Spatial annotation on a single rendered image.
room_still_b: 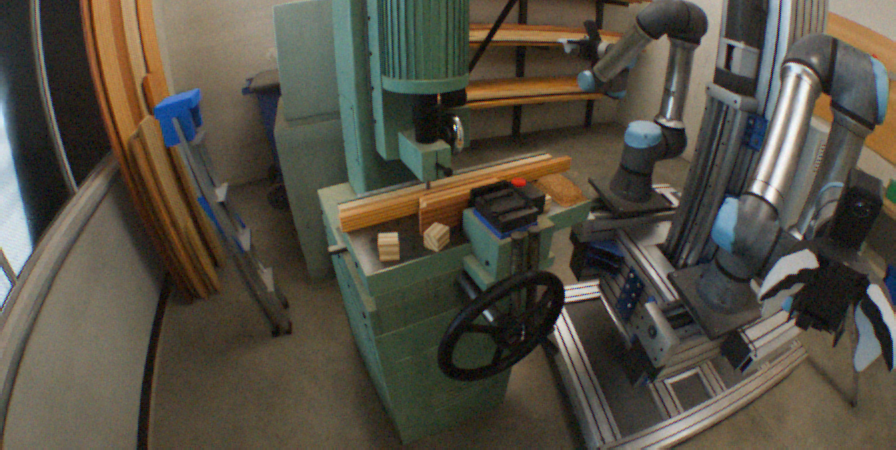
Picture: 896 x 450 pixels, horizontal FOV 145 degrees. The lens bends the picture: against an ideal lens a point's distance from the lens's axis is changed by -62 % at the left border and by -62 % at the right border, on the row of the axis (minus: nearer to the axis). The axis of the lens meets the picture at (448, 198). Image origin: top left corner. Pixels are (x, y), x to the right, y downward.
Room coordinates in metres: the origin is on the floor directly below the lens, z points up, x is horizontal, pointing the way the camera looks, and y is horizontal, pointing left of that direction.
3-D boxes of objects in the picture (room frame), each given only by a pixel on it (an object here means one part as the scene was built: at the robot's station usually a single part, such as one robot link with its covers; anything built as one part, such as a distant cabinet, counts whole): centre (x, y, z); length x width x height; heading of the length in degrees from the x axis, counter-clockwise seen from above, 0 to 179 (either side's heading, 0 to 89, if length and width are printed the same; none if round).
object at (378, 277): (0.69, -0.08, 0.87); 0.61 x 0.30 x 0.06; 117
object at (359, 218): (0.80, -0.06, 0.92); 0.67 x 0.02 x 0.04; 117
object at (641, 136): (0.97, -0.61, 0.98); 0.13 x 0.12 x 0.14; 112
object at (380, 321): (0.86, 0.10, 0.76); 0.57 x 0.45 x 0.09; 27
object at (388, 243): (0.57, 0.12, 0.92); 0.04 x 0.04 x 0.04; 6
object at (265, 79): (2.40, 1.11, 0.48); 0.64 x 0.54 x 0.97; 115
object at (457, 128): (0.92, -0.01, 1.02); 0.12 x 0.03 x 0.12; 27
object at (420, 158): (0.77, 0.05, 1.03); 0.14 x 0.07 x 0.09; 27
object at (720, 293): (0.48, -0.67, 0.87); 0.15 x 0.15 x 0.10
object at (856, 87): (0.36, -0.74, 1.19); 0.15 x 0.12 x 0.55; 33
